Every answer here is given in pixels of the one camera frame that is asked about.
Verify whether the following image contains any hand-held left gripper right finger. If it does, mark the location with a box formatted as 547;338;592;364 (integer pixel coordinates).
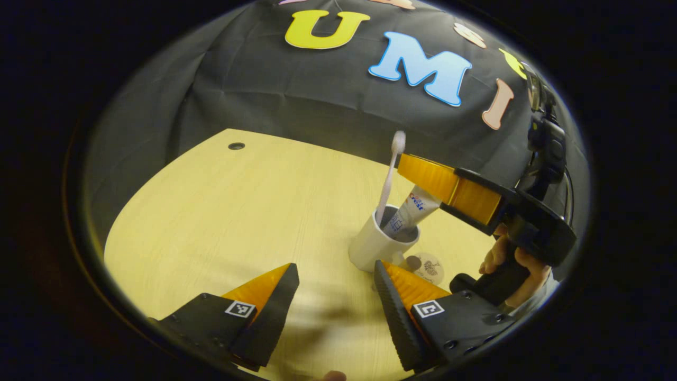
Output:
373;259;523;373

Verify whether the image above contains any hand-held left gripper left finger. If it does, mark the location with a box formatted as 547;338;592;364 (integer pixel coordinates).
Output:
147;262;300;371

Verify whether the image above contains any white toothpaste tube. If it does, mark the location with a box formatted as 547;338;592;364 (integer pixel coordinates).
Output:
382;185;443;239

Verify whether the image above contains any white toothbrush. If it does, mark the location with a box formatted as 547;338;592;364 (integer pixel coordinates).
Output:
374;130;407;225

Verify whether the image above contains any round wooden coaster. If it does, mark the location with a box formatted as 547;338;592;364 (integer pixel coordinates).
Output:
411;252;445;286

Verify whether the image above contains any white cup with wooden handle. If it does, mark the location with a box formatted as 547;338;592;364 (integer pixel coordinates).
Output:
348;204;422;273

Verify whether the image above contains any light wooden desktop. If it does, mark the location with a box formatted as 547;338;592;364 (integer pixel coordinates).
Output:
104;128;498;381

